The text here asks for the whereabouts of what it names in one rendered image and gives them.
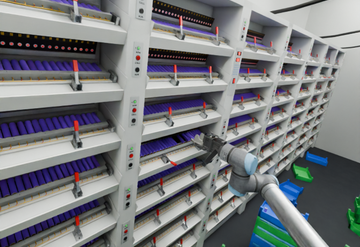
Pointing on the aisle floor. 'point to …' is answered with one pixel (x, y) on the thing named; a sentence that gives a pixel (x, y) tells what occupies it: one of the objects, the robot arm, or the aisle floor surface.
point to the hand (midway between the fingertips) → (193, 140)
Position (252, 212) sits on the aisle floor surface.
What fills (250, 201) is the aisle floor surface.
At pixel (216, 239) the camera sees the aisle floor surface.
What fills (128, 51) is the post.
